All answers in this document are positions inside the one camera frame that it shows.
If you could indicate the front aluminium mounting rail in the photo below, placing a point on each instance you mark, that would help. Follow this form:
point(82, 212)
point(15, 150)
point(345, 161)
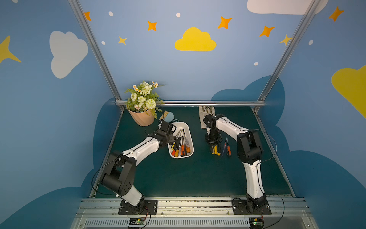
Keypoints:
point(194, 213)

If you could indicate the horizontal aluminium frame rail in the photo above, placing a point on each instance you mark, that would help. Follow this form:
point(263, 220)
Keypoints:
point(211, 103)

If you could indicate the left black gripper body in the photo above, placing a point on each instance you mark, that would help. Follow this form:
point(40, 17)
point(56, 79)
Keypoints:
point(170, 137)

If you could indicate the right small circuit board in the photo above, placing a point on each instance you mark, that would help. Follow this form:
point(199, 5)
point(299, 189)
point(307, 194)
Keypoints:
point(256, 223)

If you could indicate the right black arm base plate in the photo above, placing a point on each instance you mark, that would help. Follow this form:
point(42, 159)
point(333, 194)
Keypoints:
point(246, 207)

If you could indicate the small circuit board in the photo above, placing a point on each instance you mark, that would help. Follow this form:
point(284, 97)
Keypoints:
point(136, 222)
point(256, 223)

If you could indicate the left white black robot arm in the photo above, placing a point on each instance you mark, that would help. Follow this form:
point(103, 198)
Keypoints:
point(119, 173)

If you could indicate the white green artificial flowers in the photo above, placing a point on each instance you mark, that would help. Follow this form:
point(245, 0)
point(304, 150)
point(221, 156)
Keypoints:
point(143, 98)

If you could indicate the blue handle screwdriver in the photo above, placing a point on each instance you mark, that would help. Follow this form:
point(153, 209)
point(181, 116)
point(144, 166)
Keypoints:
point(224, 152)

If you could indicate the left small circuit board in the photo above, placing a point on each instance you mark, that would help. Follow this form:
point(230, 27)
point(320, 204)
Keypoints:
point(136, 222)

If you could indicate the white plastic storage box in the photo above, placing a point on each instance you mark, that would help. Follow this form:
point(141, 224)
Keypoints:
point(180, 126)

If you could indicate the aluminium frame post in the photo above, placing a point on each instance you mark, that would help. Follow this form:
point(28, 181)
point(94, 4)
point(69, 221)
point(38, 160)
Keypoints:
point(83, 22)
point(298, 34)

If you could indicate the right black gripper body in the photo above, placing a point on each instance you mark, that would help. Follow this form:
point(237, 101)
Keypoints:
point(213, 140)

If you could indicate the beige work glove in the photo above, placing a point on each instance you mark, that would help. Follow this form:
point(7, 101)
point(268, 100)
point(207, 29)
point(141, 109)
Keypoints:
point(203, 111)

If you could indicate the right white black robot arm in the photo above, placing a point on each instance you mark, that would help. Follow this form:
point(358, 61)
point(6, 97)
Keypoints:
point(249, 151)

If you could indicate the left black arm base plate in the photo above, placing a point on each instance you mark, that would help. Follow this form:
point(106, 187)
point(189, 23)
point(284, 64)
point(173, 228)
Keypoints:
point(143, 207)

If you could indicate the red orange handle screwdriver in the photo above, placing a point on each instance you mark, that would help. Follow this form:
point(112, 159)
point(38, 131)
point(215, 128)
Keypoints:
point(228, 150)

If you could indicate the right aluminium frame post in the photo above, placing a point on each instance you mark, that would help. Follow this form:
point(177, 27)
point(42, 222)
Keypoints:
point(298, 34)

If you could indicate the tan flower pot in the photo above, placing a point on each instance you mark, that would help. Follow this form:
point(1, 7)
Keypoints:
point(143, 119)

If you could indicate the left aluminium frame post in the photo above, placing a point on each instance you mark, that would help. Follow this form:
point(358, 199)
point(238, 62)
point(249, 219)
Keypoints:
point(83, 22)

